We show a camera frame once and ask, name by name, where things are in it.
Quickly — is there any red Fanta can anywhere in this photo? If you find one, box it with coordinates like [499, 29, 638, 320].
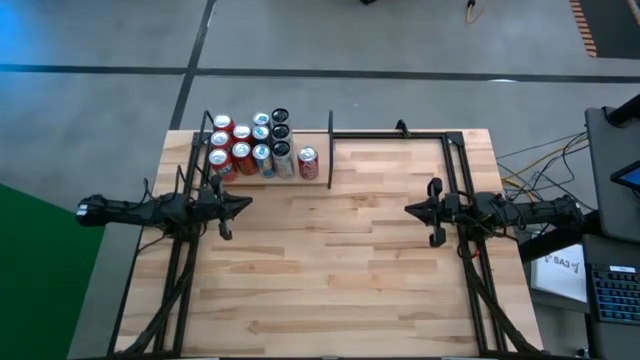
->
[209, 130, 233, 151]

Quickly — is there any black equipment cart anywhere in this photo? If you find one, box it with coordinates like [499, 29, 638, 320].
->
[518, 209, 640, 360]

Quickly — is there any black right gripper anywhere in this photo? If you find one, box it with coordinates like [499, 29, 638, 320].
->
[403, 176, 477, 249]

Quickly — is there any green floor mat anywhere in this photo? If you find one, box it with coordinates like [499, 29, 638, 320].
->
[0, 182, 107, 360]

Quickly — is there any black mat striped edge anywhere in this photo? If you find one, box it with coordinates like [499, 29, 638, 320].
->
[568, 0, 640, 60]

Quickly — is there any white paper sign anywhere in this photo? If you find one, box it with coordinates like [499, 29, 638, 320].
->
[529, 243, 590, 304]

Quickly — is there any Coca-Cola Star Wars can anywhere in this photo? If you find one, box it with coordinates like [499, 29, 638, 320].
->
[297, 145, 321, 182]

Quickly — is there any red soda can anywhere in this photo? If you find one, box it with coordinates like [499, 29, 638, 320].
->
[208, 147, 240, 183]
[232, 123, 254, 144]

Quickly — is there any black aluminium table frame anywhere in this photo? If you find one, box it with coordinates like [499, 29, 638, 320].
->
[112, 128, 544, 357]

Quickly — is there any blue backlit keyboard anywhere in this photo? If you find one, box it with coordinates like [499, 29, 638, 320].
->
[588, 263, 640, 325]

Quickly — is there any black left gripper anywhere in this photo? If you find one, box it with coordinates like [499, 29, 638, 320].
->
[197, 173, 255, 241]

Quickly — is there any tablet with blue screen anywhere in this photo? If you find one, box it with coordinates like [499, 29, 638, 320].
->
[609, 158, 640, 191]

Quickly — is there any yellow cable with plug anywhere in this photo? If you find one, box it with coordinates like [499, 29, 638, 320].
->
[464, 0, 494, 25]

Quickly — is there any Coca-Cola can black script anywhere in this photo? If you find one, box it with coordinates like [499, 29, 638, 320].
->
[231, 141, 259, 177]

